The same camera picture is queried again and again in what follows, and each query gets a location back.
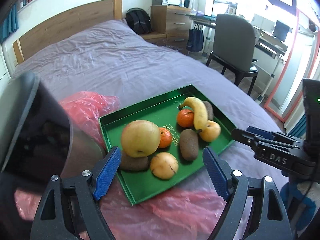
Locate striped yellow pepino melon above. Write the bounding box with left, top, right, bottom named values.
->
left=199, top=120, right=221, bottom=142

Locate small brown kiwi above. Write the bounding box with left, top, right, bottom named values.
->
left=203, top=101, right=214, bottom=121

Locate yellow banana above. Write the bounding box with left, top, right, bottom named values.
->
left=178, top=96, right=208, bottom=133

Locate large brown kiwi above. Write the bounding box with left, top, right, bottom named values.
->
left=179, top=129, right=199, bottom=161

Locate tangerine with green stem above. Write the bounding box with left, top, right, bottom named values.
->
left=176, top=109, right=194, bottom=128

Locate orange tangerine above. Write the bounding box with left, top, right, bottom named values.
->
left=159, top=127, right=172, bottom=148

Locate yellow-orange round fruit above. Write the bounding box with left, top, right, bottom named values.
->
left=150, top=152, right=179, bottom=180

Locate yellow-green apple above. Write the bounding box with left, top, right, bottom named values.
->
left=120, top=120, right=161, bottom=158

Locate right blue white gloved hand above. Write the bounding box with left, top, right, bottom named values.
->
left=280, top=180, right=319, bottom=237

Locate pink plastic sheet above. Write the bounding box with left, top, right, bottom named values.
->
left=13, top=90, right=253, bottom=240

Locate red framed mirror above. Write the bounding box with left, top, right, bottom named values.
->
left=264, top=10, right=319, bottom=122

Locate green tray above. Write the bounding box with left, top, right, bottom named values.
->
left=99, top=85, right=235, bottom=205

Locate grey desk chair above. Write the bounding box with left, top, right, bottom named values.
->
left=206, top=14, right=259, bottom=95

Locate desk with clutter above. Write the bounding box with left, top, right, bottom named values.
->
left=186, top=14, right=287, bottom=104

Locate dark blue tote bag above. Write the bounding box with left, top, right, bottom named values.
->
left=187, top=24, right=204, bottom=52

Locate wooden drawer chest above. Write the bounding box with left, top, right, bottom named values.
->
left=150, top=5, right=192, bottom=55

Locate white sliding wardrobe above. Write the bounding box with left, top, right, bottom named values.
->
left=0, top=45, right=11, bottom=96

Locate grey purple bed sheet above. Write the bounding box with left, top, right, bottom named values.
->
left=14, top=21, right=278, bottom=190

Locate black backpack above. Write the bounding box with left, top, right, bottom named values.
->
left=125, top=8, right=152, bottom=35

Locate wooden headboard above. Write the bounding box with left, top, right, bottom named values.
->
left=12, top=0, right=123, bottom=64

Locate left teal curtain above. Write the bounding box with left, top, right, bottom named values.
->
left=1, top=4, right=19, bottom=43

